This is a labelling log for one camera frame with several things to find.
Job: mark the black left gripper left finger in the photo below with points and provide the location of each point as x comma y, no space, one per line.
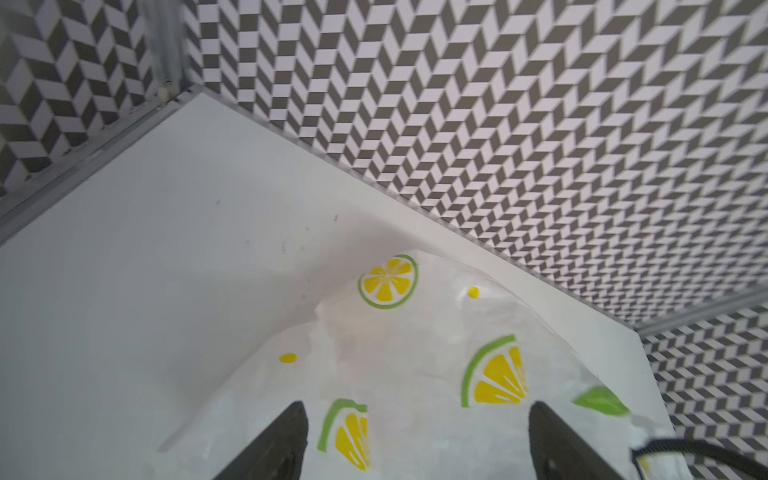
277,453

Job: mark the white lemon-print plastic bag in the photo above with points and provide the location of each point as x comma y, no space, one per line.
421,368

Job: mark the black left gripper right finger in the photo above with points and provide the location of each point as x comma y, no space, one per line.
558,452

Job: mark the aluminium corner post right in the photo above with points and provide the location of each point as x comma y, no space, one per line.
723,305

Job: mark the aluminium corner post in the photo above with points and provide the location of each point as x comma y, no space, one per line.
723,305
165,31

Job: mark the aluminium corner post left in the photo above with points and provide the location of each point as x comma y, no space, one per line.
165,31

